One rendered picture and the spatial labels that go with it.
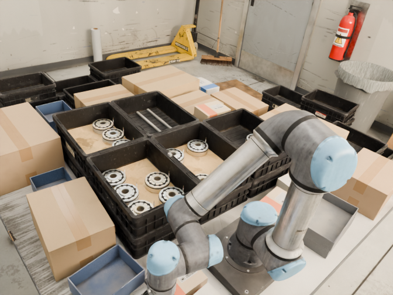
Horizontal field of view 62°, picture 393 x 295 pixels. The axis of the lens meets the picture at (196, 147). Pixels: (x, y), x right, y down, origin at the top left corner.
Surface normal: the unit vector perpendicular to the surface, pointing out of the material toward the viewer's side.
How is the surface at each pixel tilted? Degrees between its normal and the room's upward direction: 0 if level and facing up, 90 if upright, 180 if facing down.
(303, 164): 95
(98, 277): 0
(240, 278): 4
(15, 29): 90
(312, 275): 0
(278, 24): 90
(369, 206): 90
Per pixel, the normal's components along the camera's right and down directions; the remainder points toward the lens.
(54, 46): 0.66, 0.48
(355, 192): -0.69, 0.36
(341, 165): 0.41, 0.49
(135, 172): 0.09, -0.82
